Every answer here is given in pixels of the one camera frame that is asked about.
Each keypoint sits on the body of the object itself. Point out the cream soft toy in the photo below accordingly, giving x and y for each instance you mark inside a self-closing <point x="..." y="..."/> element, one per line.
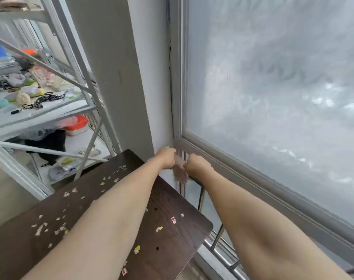
<point x="23" y="99"/>

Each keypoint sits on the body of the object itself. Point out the white container with orange lid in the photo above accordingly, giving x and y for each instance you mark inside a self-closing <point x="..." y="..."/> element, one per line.
<point x="75" y="124"/>

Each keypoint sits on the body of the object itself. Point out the person's left forearm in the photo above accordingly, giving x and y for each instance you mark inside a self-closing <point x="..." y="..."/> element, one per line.
<point x="107" y="224"/>

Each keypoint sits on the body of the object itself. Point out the steel railing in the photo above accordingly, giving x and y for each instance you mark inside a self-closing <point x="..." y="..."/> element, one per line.
<point x="200" y="198"/>

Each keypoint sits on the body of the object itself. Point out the black bag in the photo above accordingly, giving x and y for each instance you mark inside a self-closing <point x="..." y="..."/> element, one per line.
<point x="48" y="142"/>

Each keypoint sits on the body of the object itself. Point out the person's right hand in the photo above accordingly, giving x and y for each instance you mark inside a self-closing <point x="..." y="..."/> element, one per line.
<point x="198" y="166"/>

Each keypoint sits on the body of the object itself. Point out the white cloth pouch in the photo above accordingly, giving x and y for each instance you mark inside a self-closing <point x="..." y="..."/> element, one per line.
<point x="56" y="172"/>

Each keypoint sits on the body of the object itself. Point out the frosted window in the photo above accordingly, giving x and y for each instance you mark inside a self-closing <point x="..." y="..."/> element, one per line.
<point x="267" y="84"/>

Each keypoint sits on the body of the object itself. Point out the paper scraps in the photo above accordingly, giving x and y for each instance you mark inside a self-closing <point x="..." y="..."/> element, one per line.
<point x="173" y="220"/>

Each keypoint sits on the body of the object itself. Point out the person's left hand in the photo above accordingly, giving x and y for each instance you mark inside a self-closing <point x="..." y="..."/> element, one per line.
<point x="165" y="158"/>

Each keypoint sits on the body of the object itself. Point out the clear packet with yellow item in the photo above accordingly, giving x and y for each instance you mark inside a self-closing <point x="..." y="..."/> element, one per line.
<point x="66" y="162"/>

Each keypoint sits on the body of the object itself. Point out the pink cleaning cloth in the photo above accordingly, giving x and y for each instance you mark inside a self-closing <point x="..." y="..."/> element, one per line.
<point x="180" y="172"/>

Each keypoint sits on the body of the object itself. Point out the person's right forearm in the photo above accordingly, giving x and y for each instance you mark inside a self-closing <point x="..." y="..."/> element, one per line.
<point x="252" y="230"/>

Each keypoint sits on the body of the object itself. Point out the white metal shelf rack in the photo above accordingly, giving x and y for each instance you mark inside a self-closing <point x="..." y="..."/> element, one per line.
<point x="57" y="108"/>

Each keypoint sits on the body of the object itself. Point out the translucent plastic bag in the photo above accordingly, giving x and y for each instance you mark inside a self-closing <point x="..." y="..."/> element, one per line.
<point x="66" y="122"/>

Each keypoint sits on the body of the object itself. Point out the pastel striped pouch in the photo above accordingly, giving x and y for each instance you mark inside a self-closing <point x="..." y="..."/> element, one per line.
<point x="33" y="90"/>

